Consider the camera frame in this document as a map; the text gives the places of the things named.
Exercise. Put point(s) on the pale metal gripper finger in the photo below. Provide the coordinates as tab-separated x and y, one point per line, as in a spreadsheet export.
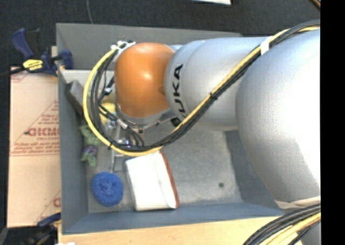
113	161
121	163

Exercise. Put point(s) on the yellow round object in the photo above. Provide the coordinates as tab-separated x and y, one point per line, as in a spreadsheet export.
109	108

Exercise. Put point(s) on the blue round sponge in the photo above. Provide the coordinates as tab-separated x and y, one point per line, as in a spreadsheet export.
106	189

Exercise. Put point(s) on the white box with red-brown edge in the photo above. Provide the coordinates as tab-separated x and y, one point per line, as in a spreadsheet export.
147	182

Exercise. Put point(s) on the green and purple toy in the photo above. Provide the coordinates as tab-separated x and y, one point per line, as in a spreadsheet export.
90	137

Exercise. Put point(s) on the dark grey flat block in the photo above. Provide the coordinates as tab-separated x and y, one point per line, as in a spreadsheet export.
75	96

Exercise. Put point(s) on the grey metal bin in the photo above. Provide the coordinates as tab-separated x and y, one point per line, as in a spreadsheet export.
199	163

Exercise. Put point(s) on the brown cardboard board red print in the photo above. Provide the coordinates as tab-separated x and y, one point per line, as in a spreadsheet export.
32	174

